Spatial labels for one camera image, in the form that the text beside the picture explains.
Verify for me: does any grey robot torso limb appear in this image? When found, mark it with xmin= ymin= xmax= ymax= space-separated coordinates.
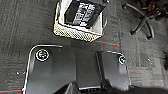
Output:
xmin=73 ymin=51 xmax=105 ymax=91

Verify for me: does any black office chair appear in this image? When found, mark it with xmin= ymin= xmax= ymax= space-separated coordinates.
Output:
xmin=121 ymin=0 xmax=168 ymax=41

